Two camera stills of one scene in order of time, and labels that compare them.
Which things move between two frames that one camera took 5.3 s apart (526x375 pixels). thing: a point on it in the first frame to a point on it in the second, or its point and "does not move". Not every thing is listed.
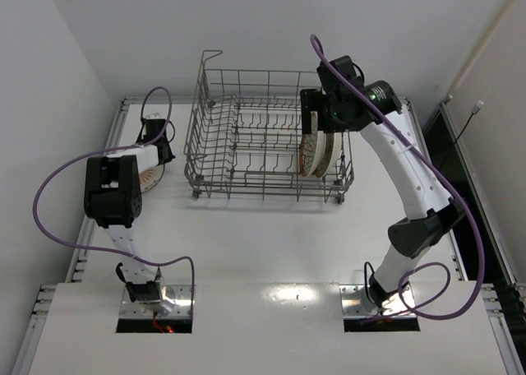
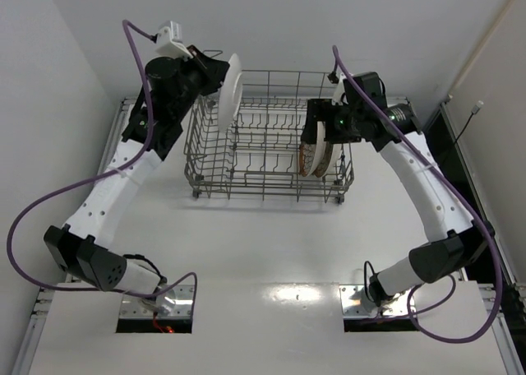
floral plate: x=312 y=148 does not move
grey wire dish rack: x=242 y=140 does not move
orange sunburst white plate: x=149 y=178 to x=230 y=98
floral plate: x=334 y=144 does not move
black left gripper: x=165 y=151 to x=212 y=71
